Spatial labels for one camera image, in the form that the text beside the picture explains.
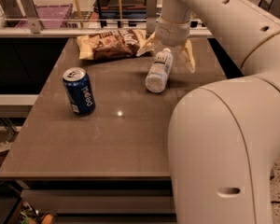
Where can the blue Pepsi soda can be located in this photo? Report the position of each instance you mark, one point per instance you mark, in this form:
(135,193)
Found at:
(78,88)

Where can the purple plastic crate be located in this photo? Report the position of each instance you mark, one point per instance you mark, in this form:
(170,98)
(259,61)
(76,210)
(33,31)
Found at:
(52,16)

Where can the middle metal railing bracket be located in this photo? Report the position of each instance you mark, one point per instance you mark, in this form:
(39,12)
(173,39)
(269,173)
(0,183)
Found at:
(151,16)

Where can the grey table base drawer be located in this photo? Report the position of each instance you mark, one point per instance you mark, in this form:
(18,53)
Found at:
(104,201)

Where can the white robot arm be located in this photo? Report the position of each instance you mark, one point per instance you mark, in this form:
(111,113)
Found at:
(224,137)

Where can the brown yellow snack bag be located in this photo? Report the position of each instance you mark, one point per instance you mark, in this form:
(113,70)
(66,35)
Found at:
(111,45)

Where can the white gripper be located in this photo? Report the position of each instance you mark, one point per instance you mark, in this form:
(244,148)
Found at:
(172,34)

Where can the left metal railing bracket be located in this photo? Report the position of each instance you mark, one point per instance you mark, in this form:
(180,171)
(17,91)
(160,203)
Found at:
(31,15)

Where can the clear plastic water bottle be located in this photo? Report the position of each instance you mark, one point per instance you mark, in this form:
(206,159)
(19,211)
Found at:
(159,71)

